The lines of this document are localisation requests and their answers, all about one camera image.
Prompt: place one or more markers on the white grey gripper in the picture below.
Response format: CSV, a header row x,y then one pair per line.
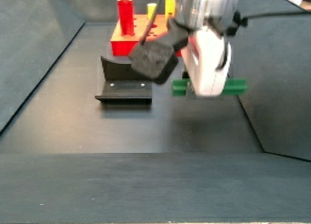
x,y
207,59

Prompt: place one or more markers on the green star prism bar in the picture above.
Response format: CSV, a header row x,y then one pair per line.
x,y
234,87

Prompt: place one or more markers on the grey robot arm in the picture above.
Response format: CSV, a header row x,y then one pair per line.
x,y
206,14

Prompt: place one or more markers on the red peg board base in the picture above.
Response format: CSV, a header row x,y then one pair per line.
x,y
122,43

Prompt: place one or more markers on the black curved fixture block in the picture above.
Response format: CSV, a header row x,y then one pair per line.
x,y
125,85

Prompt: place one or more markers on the yellow cylinder peg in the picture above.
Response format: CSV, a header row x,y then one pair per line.
x,y
151,8

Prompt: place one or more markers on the large yellow oblong peg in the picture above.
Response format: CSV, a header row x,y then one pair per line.
x,y
170,8

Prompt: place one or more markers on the tall red peg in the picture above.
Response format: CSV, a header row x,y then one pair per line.
x,y
126,17

